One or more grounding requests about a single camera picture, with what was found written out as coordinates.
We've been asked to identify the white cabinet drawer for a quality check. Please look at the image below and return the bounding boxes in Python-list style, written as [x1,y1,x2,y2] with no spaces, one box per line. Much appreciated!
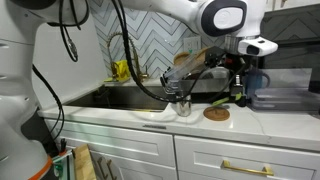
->
[174,136,320,180]

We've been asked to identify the wooden board by cabinet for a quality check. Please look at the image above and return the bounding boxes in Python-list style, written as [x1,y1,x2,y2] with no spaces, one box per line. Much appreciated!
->
[74,144,97,180]

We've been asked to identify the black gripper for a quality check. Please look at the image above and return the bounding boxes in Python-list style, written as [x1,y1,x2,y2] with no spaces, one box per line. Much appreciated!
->
[225,54,247,106]

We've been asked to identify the stainless steel sink basin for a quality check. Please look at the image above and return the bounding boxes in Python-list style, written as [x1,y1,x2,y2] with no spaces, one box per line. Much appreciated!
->
[66,86,168,112]

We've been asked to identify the gold spring kitchen faucet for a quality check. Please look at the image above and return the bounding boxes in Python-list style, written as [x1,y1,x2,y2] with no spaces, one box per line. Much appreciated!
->
[106,32,149,82]

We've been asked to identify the black dish drying rack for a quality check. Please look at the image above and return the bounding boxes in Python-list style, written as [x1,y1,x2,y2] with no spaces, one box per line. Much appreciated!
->
[160,67,246,104]

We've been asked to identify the brown cork lid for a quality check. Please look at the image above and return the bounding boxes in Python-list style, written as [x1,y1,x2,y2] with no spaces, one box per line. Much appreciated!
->
[203,107,230,121]

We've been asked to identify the wooden cutting board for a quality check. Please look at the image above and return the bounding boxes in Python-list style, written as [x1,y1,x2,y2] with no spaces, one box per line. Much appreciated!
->
[173,48,207,66]

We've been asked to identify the blue plastic pitcher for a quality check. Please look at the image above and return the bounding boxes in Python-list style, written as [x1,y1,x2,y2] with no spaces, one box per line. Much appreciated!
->
[246,68,270,97]

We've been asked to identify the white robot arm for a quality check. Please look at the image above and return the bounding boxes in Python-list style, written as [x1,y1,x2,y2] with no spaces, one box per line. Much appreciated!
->
[0,0,278,180]

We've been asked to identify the clear plastic storage box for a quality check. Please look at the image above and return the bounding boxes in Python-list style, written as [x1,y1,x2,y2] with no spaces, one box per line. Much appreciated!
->
[251,88,320,112]

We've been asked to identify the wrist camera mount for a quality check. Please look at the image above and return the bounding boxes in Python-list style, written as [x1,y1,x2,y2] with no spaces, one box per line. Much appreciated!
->
[204,46,227,68]

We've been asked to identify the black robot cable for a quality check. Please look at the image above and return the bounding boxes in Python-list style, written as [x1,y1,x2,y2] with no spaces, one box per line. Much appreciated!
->
[32,0,248,141]

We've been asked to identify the silver metal cup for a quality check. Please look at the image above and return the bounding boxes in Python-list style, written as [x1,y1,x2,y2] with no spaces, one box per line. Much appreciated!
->
[176,95,192,117]

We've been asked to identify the gold drawer handle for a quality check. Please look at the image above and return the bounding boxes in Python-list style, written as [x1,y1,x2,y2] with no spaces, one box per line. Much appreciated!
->
[222,160,274,176]

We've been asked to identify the green plastic spoon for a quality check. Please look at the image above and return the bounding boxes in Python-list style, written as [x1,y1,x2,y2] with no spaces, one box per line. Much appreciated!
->
[212,95,235,106]

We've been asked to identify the yellow cloth on faucet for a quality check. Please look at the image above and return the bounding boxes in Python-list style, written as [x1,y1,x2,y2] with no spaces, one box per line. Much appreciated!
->
[112,60,130,81]

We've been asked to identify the white wall outlet plate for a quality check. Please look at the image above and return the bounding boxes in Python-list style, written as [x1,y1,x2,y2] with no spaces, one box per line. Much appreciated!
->
[183,36,201,53]

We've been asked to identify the clear plastic container lid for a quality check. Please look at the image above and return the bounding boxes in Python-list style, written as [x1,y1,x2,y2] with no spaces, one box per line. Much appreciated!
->
[163,57,204,84]

